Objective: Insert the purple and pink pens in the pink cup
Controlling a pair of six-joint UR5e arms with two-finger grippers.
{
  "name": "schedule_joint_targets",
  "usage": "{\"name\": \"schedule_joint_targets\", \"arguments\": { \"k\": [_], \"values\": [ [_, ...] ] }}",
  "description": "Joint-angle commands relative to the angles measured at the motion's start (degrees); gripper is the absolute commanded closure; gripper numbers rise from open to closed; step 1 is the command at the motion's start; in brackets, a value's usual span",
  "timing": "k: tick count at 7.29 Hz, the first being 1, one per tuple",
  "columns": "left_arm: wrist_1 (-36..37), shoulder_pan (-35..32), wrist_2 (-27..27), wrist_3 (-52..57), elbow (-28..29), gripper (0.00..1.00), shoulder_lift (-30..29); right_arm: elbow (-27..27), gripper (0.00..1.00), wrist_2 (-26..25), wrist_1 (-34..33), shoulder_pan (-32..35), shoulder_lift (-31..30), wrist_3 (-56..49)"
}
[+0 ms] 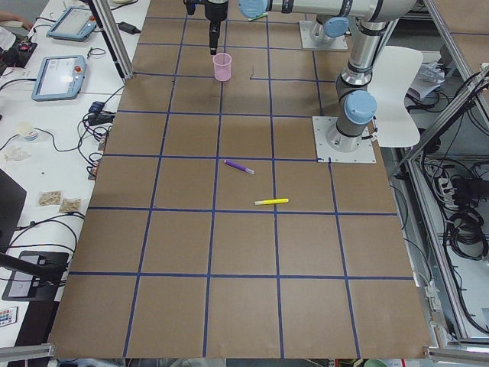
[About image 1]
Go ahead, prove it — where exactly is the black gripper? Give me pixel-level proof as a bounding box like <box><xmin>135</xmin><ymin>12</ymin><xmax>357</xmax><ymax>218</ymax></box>
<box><xmin>184</xmin><ymin>0</ymin><xmax>228</xmax><ymax>55</ymax></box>

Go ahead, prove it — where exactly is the purple pen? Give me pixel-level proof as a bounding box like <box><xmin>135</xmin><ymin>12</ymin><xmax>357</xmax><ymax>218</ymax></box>
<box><xmin>224</xmin><ymin>159</ymin><xmax>255</xmax><ymax>175</ymax></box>

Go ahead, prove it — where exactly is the pink plastic cup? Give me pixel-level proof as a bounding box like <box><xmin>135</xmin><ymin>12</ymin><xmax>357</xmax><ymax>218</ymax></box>
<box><xmin>212</xmin><ymin>53</ymin><xmax>232</xmax><ymax>82</ymax></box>

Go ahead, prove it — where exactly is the green highlighter pen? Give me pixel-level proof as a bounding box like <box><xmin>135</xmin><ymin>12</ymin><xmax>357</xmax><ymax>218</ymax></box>
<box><xmin>248</xmin><ymin>12</ymin><xmax>268</xmax><ymax>21</ymax></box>

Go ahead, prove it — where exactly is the black power adapter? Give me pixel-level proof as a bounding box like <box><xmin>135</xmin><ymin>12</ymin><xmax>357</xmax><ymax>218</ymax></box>
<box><xmin>118</xmin><ymin>21</ymin><xmax>141</xmax><ymax>34</ymax></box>

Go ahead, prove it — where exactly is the far teach pendant tablet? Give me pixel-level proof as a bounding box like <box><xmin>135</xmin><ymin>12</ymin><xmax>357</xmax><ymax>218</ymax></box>
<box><xmin>47</xmin><ymin>6</ymin><xmax>97</xmax><ymax>42</ymax></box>

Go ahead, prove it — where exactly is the teach pendant tablet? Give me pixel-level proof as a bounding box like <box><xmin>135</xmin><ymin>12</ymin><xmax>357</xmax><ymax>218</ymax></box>
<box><xmin>31</xmin><ymin>55</ymin><xmax>86</xmax><ymax>102</ymax></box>
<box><xmin>47</xmin><ymin>6</ymin><xmax>97</xmax><ymax>42</ymax></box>

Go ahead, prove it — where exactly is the blue usb hub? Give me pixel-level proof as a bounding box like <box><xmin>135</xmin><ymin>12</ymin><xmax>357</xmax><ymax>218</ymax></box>
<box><xmin>89</xmin><ymin>101</ymin><xmax>105</xmax><ymax>114</ymax></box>

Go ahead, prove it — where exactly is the near teach pendant tablet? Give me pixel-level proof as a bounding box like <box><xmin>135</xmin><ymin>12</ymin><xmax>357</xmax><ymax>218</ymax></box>
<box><xmin>31</xmin><ymin>55</ymin><xmax>86</xmax><ymax>102</ymax></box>

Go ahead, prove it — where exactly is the white plastic chair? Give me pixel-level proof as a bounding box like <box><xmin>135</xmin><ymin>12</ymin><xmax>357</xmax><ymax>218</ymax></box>
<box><xmin>368</xmin><ymin>46</ymin><xmax>423</xmax><ymax>148</ymax></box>

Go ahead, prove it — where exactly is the yellow highlighter pen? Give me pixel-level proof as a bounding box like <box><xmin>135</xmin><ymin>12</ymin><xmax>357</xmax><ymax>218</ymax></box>
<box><xmin>254</xmin><ymin>198</ymin><xmax>289</xmax><ymax>206</ymax></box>

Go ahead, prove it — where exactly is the bag of nuts right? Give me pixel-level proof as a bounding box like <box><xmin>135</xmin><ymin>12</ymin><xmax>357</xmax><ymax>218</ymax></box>
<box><xmin>59</xmin><ymin>198</ymin><xmax>82</xmax><ymax>213</ymax></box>

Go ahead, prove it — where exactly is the bag of nuts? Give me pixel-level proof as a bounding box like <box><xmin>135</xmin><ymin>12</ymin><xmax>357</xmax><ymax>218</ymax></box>
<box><xmin>59</xmin><ymin>198</ymin><xmax>82</xmax><ymax>213</ymax></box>
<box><xmin>37</xmin><ymin>190</ymin><xmax>62</xmax><ymax>206</ymax></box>

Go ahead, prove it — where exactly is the bag of nuts left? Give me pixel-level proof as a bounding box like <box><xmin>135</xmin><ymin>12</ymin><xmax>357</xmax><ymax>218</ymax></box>
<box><xmin>37</xmin><ymin>190</ymin><xmax>62</xmax><ymax>206</ymax></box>

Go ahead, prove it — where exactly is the white power strip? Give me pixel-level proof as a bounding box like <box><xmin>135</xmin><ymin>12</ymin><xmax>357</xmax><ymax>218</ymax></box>
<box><xmin>435</xmin><ymin>175</ymin><xmax>455</xmax><ymax>206</ymax></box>

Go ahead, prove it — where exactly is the black monitor stand base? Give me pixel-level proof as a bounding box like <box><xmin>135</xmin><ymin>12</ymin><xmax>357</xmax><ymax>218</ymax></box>
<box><xmin>1</xmin><ymin>251</ymin><xmax>69</xmax><ymax>301</ymax></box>

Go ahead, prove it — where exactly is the white remote control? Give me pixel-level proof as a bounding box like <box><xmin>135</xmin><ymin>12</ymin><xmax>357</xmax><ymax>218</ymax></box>
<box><xmin>0</xmin><ymin>306</ymin><xmax>18</xmax><ymax>327</ymax></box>

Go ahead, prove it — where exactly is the aluminium frame post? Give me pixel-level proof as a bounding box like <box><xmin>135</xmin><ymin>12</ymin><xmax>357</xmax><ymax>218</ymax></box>
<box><xmin>87</xmin><ymin>0</ymin><xmax>134</xmax><ymax>80</ymax></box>

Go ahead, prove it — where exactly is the black cable bundle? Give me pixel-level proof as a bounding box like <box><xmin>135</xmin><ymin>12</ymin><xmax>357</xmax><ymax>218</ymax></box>
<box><xmin>445</xmin><ymin>208</ymin><xmax>486</xmax><ymax>261</ymax></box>

